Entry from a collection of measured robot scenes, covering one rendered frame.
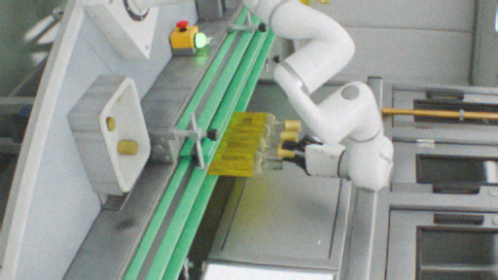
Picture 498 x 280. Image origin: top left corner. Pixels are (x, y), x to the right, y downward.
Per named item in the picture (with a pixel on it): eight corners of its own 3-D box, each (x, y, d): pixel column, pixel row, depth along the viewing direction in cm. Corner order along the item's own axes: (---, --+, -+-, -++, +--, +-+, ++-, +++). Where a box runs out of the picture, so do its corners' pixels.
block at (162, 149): (149, 163, 140) (174, 165, 139) (141, 133, 135) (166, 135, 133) (154, 155, 143) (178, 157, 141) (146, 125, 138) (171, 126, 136)
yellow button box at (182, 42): (171, 55, 168) (194, 54, 166) (167, 34, 164) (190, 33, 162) (179, 45, 173) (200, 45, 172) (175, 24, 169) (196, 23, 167)
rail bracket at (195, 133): (175, 170, 140) (222, 173, 137) (162, 116, 130) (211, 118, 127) (179, 162, 142) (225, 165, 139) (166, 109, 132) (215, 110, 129)
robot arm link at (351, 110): (344, 80, 124) (294, 120, 124) (319, 21, 107) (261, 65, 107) (389, 123, 114) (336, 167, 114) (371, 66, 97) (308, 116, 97)
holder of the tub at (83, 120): (99, 209, 128) (127, 212, 126) (65, 115, 112) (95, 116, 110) (125, 164, 141) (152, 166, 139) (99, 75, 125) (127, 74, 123)
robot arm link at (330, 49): (253, 22, 106) (294, 62, 98) (305, -17, 106) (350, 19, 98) (274, 61, 117) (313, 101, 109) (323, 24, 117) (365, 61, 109)
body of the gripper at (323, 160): (351, 170, 147) (313, 161, 151) (351, 140, 140) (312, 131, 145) (341, 188, 141) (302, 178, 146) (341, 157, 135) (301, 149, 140)
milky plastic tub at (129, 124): (94, 193, 124) (126, 196, 122) (66, 115, 111) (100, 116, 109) (122, 149, 138) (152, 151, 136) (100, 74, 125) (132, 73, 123)
